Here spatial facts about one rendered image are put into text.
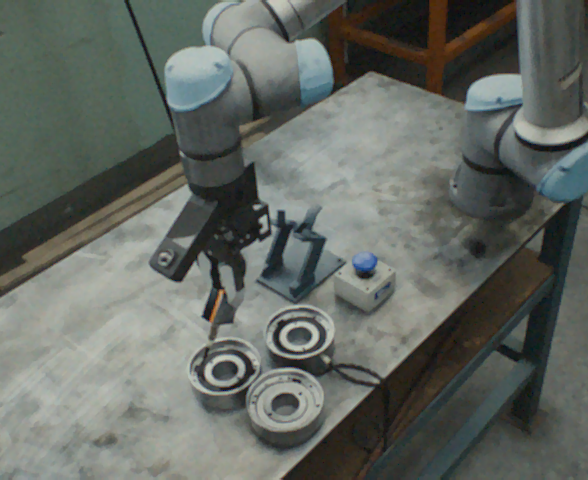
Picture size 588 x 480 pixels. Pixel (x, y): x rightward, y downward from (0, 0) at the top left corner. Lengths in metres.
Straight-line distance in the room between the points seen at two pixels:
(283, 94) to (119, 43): 1.92
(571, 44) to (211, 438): 0.72
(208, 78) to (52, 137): 1.91
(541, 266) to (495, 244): 0.36
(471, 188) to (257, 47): 0.58
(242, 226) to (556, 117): 0.49
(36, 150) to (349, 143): 1.39
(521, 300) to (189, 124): 0.93
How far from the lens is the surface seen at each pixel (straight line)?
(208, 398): 1.07
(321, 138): 1.60
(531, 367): 1.90
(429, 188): 1.45
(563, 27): 1.08
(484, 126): 1.29
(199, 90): 0.83
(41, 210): 2.80
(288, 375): 1.08
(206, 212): 0.92
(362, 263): 1.17
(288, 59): 0.88
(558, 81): 1.13
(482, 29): 3.33
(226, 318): 1.05
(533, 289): 1.63
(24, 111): 2.63
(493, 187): 1.36
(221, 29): 0.99
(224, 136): 0.87
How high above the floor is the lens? 1.65
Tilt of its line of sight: 39 degrees down
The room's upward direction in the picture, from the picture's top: 5 degrees counter-clockwise
